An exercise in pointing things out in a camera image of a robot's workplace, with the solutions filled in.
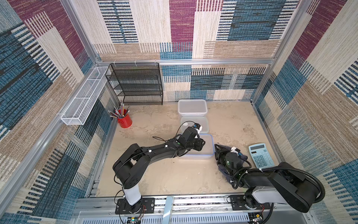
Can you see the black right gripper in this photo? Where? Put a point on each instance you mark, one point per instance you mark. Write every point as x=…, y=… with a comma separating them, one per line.
x=221, y=156

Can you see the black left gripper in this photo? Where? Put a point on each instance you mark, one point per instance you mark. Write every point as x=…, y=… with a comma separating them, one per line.
x=200, y=145

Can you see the blue-rimmed clear lunch box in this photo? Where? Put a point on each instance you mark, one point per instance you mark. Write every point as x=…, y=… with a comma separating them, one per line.
x=207, y=151

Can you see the grey cleaning cloth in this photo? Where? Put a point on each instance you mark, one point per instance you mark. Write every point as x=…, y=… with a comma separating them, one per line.
x=223, y=163

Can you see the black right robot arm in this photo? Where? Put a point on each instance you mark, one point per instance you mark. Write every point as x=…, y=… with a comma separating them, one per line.
x=264, y=181

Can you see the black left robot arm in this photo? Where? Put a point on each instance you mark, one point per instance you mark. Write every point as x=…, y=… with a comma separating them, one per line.
x=132, y=164

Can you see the green-rimmed lunch box lid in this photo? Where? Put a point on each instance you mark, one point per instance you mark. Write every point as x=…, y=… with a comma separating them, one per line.
x=190, y=120

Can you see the clear far lunch box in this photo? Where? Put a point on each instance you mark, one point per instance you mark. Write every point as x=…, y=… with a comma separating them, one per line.
x=192, y=107

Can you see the light blue calculator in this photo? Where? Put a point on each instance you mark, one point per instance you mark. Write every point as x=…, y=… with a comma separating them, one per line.
x=261, y=156

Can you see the red pencil cup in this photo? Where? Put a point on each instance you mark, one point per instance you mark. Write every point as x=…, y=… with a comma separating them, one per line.
x=125, y=122

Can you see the black mesh shelf rack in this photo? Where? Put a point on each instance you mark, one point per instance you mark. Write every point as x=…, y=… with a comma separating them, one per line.
x=136, y=83

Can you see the pens in red cup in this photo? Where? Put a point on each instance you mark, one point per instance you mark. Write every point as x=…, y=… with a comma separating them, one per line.
x=119, y=113

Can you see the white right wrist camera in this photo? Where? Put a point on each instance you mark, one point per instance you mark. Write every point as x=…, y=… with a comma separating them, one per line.
x=236, y=151

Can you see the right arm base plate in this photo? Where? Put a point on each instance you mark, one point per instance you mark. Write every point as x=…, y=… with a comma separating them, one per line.
x=237, y=202

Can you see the aluminium front rail frame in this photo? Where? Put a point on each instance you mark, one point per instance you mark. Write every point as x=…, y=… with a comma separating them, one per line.
x=188, y=209

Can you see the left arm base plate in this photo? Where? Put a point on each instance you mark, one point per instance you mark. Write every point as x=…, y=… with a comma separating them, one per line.
x=144, y=205

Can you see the white wire wall basket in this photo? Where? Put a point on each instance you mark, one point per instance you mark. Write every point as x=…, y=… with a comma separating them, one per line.
x=80, y=107

